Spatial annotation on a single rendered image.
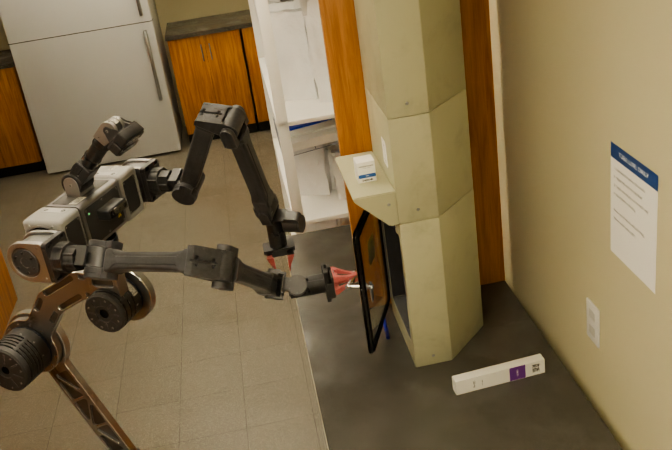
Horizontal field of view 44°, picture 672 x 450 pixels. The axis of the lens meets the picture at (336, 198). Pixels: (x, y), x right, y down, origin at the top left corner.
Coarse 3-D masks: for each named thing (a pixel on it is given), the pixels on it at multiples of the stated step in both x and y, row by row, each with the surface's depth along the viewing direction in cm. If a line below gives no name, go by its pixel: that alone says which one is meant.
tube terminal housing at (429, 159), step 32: (384, 128) 220; (416, 128) 215; (448, 128) 223; (416, 160) 218; (448, 160) 225; (416, 192) 222; (448, 192) 228; (416, 224) 226; (448, 224) 231; (416, 256) 230; (448, 256) 234; (416, 288) 234; (448, 288) 236; (480, 288) 253; (416, 320) 238; (448, 320) 239; (480, 320) 257; (416, 352) 242; (448, 352) 244
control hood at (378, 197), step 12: (348, 156) 248; (372, 156) 245; (348, 168) 239; (348, 180) 232; (384, 180) 228; (360, 192) 223; (372, 192) 222; (384, 192) 221; (360, 204) 221; (372, 204) 221; (384, 204) 222; (396, 204) 223; (384, 216) 223; (396, 216) 224
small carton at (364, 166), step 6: (360, 156) 230; (366, 156) 230; (354, 162) 229; (360, 162) 226; (366, 162) 226; (372, 162) 227; (354, 168) 232; (360, 168) 227; (366, 168) 227; (372, 168) 227; (360, 174) 227; (366, 174) 228; (372, 174) 228; (360, 180) 228; (366, 180) 228; (372, 180) 229
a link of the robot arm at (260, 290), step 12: (240, 264) 212; (240, 276) 212; (252, 276) 220; (264, 276) 229; (276, 276) 239; (216, 288) 207; (228, 288) 207; (252, 288) 233; (264, 288) 231; (276, 288) 239
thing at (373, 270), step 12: (372, 216) 248; (372, 228) 248; (360, 240) 233; (372, 240) 248; (372, 252) 247; (372, 264) 247; (372, 276) 247; (384, 276) 263; (360, 288) 234; (384, 288) 262; (384, 300) 262; (372, 312) 246; (372, 324) 245
